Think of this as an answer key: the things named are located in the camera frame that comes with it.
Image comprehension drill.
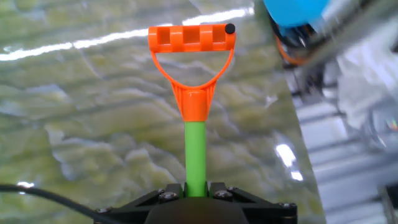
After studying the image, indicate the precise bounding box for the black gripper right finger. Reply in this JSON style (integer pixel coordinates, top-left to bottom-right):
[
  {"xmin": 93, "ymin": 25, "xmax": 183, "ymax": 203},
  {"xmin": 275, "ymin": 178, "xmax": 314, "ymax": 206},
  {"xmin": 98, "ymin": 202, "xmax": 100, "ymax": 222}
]
[{"xmin": 208, "ymin": 182, "xmax": 299, "ymax": 224}]

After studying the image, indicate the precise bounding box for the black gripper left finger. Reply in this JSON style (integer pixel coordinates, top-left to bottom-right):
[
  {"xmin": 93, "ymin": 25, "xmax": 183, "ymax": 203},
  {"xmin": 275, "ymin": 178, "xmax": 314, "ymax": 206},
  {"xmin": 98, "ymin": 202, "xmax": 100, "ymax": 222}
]
[{"xmin": 93, "ymin": 182, "xmax": 185, "ymax": 224}]

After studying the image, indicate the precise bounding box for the orange shovel with green handle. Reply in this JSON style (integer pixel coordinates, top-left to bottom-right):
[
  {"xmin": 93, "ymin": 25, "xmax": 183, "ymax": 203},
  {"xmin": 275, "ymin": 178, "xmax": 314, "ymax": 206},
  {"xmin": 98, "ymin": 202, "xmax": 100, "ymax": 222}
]
[{"xmin": 147, "ymin": 23, "xmax": 237, "ymax": 198}]

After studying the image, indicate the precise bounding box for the blue round object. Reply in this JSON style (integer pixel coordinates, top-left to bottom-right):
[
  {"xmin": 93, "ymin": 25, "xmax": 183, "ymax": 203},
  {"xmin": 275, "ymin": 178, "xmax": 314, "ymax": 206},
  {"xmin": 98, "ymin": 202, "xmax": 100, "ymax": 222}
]
[{"xmin": 262, "ymin": 0, "xmax": 331, "ymax": 29}]

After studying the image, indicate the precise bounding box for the green marble pattern mat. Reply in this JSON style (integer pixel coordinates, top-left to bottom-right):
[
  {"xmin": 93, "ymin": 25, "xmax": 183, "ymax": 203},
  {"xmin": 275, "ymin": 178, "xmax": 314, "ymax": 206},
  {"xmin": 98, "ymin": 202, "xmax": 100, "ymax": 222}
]
[{"xmin": 0, "ymin": 0, "xmax": 327, "ymax": 224}]

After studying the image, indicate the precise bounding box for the orange cable loop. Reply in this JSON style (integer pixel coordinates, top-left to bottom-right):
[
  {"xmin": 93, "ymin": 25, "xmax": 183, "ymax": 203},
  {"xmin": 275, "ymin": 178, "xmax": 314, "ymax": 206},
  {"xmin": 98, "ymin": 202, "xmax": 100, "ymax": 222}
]
[{"xmin": 275, "ymin": 32, "xmax": 309, "ymax": 67}]

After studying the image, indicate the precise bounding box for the aluminium frame bar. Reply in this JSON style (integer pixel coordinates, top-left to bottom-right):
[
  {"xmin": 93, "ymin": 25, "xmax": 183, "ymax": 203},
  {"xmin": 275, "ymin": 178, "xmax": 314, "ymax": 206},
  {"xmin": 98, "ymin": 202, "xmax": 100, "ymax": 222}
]
[{"xmin": 298, "ymin": 0, "xmax": 398, "ymax": 74}]

